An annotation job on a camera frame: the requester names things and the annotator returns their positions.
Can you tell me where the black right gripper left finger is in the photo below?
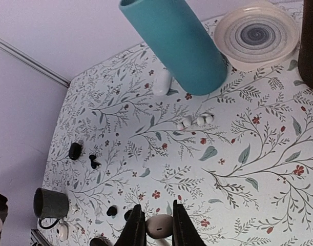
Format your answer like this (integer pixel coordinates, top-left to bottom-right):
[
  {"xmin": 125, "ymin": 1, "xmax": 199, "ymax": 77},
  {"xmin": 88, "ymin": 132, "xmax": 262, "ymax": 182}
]
[{"xmin": 114, "ymin": 204, "xmax": 146, "ymax": 246}]

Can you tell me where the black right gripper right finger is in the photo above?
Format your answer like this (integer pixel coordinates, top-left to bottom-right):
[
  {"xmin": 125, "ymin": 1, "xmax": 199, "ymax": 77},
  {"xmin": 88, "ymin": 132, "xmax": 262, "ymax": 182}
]
[{"xmin": 172, "ymin": 200, "xmax": 206, "ymax": 246}]

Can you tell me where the black oval earbud case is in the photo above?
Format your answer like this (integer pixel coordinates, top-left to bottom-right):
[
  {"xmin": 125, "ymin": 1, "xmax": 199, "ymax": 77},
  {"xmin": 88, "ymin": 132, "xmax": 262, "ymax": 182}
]
[{"xmin": 90, "ymin": 237, "xmax": 112, "ymax": 246}]

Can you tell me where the white earbud case front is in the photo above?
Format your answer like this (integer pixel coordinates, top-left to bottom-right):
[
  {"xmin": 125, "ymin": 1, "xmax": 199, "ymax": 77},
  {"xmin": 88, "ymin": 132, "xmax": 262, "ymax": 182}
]
[{"xmin": 56, "ymin": 222, "xmax": 69, "ymax": 242}]

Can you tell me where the white earbud case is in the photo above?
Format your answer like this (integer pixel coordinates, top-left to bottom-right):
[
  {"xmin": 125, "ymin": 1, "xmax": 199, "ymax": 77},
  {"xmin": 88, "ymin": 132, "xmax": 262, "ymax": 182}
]
[
  {"xmin": 56, "ymin": 222, "xmax": 69, "ymax": 242},
  {"xmin": 152, "ymin": 69, "xmax": 172, "ymax": 96}
]

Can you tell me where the small black earbud case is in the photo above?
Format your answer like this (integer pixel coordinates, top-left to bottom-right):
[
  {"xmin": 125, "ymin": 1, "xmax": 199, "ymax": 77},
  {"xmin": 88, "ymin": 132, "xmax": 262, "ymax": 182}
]
[{"xmin": 68, "ymin": 142, "xmax": 82, "ymax": 160}]

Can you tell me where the black earbud middle left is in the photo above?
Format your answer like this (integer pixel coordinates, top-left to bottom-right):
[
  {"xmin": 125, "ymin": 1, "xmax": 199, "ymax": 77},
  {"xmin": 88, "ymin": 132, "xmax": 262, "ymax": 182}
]
[{"xmin": 106, "ymin": 205, "xmax": 118, "ymax": 217}]

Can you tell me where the black earbud pair back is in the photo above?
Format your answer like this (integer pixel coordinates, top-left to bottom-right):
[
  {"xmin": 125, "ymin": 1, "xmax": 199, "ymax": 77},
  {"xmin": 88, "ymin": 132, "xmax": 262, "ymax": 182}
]
[{"xmin": 89, "ymin": 154, "xmax": 101, "ymax": 169}]

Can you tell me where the dark grey mug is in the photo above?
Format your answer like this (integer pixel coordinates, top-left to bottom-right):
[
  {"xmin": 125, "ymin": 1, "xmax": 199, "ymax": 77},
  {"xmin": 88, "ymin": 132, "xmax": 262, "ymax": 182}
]
[{"xmin": 33, "ymin": 188, "xmax": 69, "ymax": 230}]

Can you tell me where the extra white earbud on table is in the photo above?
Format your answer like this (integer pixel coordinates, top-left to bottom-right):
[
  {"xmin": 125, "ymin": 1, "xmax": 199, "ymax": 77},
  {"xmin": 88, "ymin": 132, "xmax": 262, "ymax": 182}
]
[{"xmin": 197, "ymin": 113, "xmax": 214, "ymax": 126}]

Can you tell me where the teal tall cup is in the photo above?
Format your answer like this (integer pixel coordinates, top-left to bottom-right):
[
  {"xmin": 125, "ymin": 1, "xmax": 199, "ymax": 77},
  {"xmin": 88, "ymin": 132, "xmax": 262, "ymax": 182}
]
[{"xmin": 119, "ymin": 0, "xmax": 227, "ymax": 96}]

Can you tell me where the spiral pattern ceramic bowl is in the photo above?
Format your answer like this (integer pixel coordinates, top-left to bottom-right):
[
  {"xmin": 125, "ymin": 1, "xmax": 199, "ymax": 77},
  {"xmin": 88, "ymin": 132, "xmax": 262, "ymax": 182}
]
[{"xmin": 213, "ymin": 1, "xmax": 300, "ymax": 71}]

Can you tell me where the dark brown tall cup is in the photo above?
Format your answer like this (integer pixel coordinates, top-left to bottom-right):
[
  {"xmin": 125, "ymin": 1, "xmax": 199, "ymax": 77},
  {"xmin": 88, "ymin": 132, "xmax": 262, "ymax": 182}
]
[{"xmin": 298, "ymin": 0, "xmax": 313, "ymax": 89}]

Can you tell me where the front aluminium rail base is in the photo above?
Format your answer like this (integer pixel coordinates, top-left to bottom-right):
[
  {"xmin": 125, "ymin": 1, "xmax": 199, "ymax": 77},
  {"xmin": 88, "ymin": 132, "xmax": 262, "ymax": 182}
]
[{"xmin": 30, "ymin": 229, "xmax": 52, "ymax": 246}]

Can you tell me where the left aluminium frame post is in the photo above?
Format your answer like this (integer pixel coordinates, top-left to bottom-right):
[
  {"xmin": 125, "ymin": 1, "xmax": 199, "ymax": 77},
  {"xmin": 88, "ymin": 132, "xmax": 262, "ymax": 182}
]
[{"xmin": 0, "ymin": 38, "xmax": 71, "ymax": 88}]

